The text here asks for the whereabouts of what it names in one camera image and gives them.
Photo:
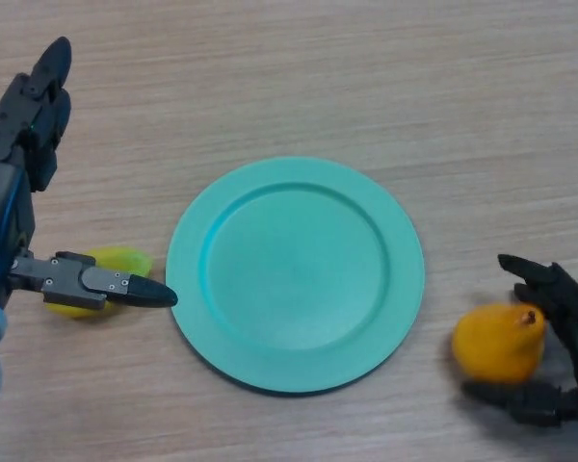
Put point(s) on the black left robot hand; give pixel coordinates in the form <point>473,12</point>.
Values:
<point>9,216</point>

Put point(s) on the yellow orange pear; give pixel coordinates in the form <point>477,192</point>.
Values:
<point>496,344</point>

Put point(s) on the teal green round plate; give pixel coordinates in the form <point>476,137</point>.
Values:
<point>294,279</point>

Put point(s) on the yellow green starfruit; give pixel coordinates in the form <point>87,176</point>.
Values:
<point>125,262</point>

